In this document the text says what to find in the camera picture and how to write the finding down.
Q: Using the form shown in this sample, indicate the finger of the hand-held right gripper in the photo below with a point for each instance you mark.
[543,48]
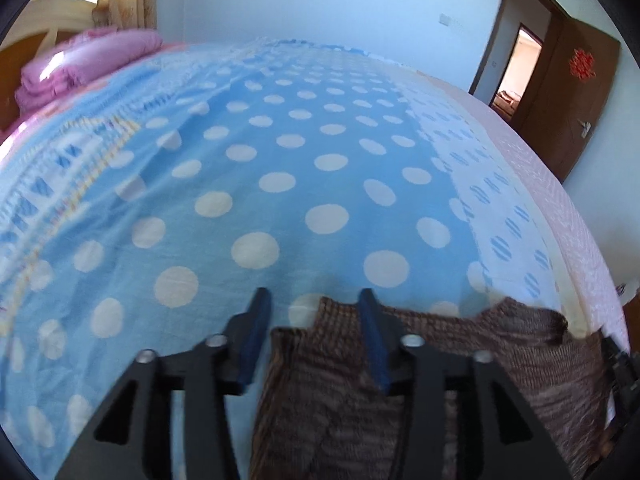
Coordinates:
[617,375]

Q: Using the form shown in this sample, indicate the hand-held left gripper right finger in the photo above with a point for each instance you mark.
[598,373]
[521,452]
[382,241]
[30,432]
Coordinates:
[375,345]

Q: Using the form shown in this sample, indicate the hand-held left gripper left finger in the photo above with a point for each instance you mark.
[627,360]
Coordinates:
[252,340]

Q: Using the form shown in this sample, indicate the brown knitted sweater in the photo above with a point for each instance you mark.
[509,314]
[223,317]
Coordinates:
[325,410]

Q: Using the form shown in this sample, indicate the polka dot bed sheet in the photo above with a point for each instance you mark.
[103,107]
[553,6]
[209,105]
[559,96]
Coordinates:
[250,160]

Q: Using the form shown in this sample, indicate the brown wooden door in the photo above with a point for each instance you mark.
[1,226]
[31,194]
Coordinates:
[565,100]

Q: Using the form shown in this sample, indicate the red paper door decoration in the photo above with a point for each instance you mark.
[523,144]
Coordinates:
[582,63]

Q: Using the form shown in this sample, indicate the pink folded blanket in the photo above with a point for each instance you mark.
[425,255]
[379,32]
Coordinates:
[90,60]

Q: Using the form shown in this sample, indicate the cream wooden headboard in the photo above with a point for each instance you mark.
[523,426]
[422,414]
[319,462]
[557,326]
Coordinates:
[30,35]

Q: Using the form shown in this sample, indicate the white wall switch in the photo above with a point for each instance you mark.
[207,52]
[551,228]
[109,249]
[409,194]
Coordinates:
[445,20]

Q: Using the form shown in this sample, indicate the brown door frame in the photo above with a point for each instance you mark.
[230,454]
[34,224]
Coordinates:
[505,35]

